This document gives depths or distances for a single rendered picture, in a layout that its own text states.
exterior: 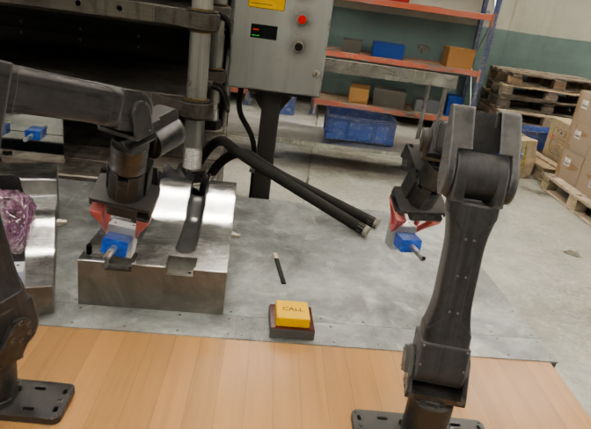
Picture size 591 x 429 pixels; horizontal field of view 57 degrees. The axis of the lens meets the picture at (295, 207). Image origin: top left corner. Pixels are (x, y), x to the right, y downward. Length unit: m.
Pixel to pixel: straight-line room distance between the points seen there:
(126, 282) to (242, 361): 0.26
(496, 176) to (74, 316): 0.72
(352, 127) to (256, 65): 3.05
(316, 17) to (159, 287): 1.03
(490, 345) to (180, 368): 0.58
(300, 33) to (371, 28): 5.87
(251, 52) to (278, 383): 1.12
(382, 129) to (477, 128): 4.00
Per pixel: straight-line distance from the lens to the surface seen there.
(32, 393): 0.88
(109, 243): 0.96
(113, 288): 1.04
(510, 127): 0.77
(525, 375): 1.08
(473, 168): 0.73
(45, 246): 1.14
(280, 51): 1.75
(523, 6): 7.94
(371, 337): 1.04
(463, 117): 0.76
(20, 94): 0.70
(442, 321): 0.77
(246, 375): 0.91
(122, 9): 1.72
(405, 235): 1.14
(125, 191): 0.90
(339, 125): 4.73
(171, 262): 1.04
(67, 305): 1.07
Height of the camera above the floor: 1.36
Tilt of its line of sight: 21 degrees down
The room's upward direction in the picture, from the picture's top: 8 degrees clockwise
